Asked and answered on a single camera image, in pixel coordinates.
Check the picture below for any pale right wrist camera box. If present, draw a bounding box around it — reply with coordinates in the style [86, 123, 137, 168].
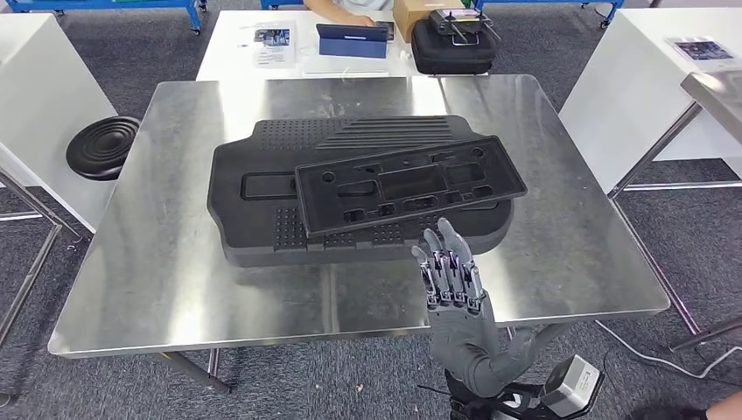
[542, 354, 604, 418]

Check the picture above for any black plastic bracket panel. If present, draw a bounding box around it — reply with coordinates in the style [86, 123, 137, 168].
[294, 135, 529, 239]

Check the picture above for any stainless steel workbench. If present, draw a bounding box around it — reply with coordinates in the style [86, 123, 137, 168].
[0, 168, 82, 349]
[607, 69, 742, 353]
[47, 73, 672, 396]

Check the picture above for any white table with steel legs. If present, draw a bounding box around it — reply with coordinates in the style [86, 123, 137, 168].
[557, 6, 742, 195]

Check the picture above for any black remote controller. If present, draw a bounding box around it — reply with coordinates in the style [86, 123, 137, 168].
[427, 8, 494, 46]

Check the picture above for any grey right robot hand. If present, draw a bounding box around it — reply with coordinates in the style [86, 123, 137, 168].
[409, 217, 538, 374]

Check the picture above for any printed photo sheet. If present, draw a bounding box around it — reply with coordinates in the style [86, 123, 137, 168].
[665, 35, 736, 64]
[252, 22, 298, 69]

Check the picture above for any blue cart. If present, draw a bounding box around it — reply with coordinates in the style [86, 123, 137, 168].
[4, 0, 208, 36]
[472, 0, 626, 30]

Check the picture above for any person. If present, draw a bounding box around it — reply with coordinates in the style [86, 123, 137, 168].
[302, 0, 396, 28]
[632, 391, 742, 420]

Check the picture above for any white floor cable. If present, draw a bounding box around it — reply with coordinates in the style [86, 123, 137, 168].
[593, 320, 742, 381]

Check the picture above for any black camera bracket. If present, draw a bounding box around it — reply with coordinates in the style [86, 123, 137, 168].
[446, 370, 604, 420]

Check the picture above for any brown cardboard box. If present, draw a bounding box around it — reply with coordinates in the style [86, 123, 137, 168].
[393, 0, 465, 43]

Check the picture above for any black carry case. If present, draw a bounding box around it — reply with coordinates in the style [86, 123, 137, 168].
[409, 17, 499, 76]

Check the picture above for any black engine cover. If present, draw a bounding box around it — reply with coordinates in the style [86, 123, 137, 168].
[206, 115, 515, 269]

